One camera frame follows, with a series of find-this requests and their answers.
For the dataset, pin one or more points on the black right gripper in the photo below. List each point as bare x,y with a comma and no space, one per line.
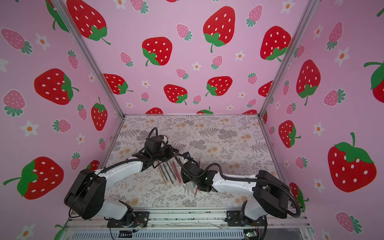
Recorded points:
202,183

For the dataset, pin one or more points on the red striped pencil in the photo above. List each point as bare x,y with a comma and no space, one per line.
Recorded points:
176,172

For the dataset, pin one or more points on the yellow pencil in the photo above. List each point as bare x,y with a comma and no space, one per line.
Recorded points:
164,177

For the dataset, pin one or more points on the dark blue striped pencil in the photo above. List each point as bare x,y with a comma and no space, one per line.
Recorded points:
168,173

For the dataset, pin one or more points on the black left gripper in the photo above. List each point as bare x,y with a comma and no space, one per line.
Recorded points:
170,153

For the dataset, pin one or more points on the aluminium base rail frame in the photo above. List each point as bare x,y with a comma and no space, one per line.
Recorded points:
189,224

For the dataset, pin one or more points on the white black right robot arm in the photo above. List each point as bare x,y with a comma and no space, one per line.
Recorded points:
267,194

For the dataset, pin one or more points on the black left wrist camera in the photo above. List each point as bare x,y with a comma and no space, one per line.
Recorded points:
155,143

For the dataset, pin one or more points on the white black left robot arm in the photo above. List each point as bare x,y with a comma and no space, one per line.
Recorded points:
86,196

